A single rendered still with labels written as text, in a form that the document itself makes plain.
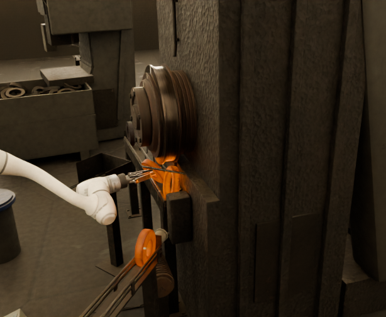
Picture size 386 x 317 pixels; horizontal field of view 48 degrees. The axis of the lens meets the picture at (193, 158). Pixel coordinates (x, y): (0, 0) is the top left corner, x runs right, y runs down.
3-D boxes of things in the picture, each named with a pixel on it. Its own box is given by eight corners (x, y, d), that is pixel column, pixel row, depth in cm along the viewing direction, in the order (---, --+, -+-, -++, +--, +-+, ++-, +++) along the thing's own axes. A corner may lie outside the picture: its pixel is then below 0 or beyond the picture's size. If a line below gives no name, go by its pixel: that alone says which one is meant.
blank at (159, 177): (141, 159, 235) (137, 163, 234) (151, 157, 221) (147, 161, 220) (159, 179, 240) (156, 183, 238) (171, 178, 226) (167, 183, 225)
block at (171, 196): (188, 233, 212) (187, 189, 203) (193, 241, 205) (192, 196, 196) (168, 237, 209) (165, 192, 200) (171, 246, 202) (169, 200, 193)
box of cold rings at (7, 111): (88, 135, 528) (80, 70, 498) (100, 159, 456) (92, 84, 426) (-3, 148, 494) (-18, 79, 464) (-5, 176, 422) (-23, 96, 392)
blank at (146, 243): (153, 267, 181) (145, 266, 182) (158, 230, 184) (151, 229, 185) (139, 268, 167) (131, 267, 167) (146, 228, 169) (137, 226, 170)
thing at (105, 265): (112, 249, 300) (102, 152, 273) (140, 262, 285) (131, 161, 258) (90, 263, 285) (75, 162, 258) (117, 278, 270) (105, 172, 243)
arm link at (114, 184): (111, 196, 217) (122, 192, 219) (107, 179, 214) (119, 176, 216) (107, 190, 225) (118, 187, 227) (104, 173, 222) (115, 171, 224)
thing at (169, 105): (158, 144, 237) (153, 56, 220) (181, 177, 196) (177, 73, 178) (146, 145, 236) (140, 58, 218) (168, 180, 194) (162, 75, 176)
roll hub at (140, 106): (142, 135, 223) (137, 81, 212) (154, 154, 198) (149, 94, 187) (131, 136, 221) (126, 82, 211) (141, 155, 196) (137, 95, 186)
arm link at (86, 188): (105, 186, 227) (112, 202, 217) (75, 194, 221) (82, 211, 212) (103, 170, 220) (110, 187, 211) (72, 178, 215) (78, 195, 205)
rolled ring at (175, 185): (175, 190, 205) (181, 191, 206) (171, 158, 215) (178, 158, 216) (164, 209, 219) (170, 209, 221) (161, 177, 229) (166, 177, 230)
